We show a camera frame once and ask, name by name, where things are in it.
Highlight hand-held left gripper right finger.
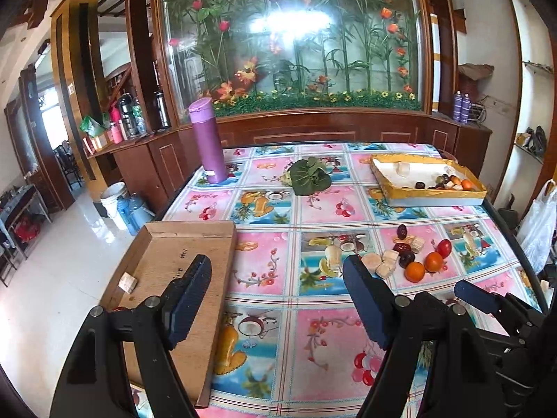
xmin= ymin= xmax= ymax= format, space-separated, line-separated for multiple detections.
xmin=343 ymin=254 xmax=505 ymax=418

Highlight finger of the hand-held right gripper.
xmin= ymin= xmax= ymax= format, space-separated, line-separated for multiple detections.
xmin=454 ymin=279 xmax=544 ymax=332

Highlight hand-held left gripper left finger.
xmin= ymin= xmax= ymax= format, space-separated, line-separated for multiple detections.
xmin=50 ymin=255 xmax=214 ymax=418

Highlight brown cardboard tray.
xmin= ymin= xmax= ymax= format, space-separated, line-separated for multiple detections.
xmin=99 ymin=221 xmax=238 ymax=408

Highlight white plastic bag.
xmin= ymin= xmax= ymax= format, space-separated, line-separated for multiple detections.
xmin=516 ymin=180 xmax=557 ymax=275

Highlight yellow cardboard box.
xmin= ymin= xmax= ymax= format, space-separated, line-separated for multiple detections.
xmin=370 ymin=153 xmax=488 ymax=208

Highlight blue plastic kettle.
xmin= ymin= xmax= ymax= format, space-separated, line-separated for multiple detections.
xmin=117 ymin=194 xmax=155 ymax=237

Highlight fruit printed tablecloth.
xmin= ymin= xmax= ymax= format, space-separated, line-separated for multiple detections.
xmin=126 ymin=141 xmax=549 ymax=418

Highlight white plastic bucket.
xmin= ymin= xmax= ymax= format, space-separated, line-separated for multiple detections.
xmin=100 ymin=182 xmax=130 ymax=231

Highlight green leafy vegetable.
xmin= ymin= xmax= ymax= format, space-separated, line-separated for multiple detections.
xmin=288 ymin=157 xmax=332 ymax=196

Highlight purple thermos bottle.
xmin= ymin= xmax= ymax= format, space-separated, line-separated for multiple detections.
xmin=188 ymin=98 xmax=228 ymax=185

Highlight pair of shoes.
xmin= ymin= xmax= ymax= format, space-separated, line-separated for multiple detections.
xmin=516 ymin=126 xmax=548 ymax=157

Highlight red bag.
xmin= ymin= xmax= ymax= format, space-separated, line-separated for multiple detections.
xmin=15 ymin=220 xmax=42 ymax=242

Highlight dark dining chairs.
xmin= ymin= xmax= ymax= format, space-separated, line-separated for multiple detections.
xmin=54 ymin=141 xmax=83 ymax=190

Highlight wooden sideboard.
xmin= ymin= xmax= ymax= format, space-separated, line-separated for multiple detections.
xmin=83 ymin=109 xmax=494 ymax=223

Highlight pink bottle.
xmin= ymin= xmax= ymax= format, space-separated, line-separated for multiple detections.
xmin=109 ymin=109 xmax=124 ymax=144

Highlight grey side table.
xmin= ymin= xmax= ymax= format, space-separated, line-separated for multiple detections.
xmin=0 ymin=183 xmax=48 ymax=271

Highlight steel thermos flask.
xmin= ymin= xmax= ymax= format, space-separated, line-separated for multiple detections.
xmin=154 ymin=90 xmax=171 ymax=130

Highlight black thermos flask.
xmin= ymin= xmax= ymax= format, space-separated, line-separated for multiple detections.
xmin=117 ymin=93 xmax=138 ymax=138

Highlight green plastic bag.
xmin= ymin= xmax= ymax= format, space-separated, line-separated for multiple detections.
xmin=79 ymin=115 xmax=109 ymax=140

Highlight wicker basket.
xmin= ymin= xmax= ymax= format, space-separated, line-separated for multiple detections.
xmin=459 ymin=63 xmax=494 ymax=105

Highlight artificial flower glass display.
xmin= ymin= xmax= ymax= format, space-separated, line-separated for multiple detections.
xmin=150 ymin=0 xmax=433 ymax=118

